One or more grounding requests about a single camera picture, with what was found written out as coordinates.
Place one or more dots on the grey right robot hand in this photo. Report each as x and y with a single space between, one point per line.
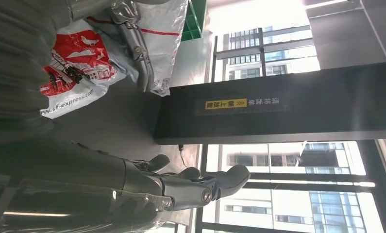
67 180

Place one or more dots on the green plastic basket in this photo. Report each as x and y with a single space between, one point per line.
192 19

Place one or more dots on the black weighing device with column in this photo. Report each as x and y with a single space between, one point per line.
276 106

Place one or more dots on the yellow label sticker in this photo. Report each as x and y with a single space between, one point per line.
225 104

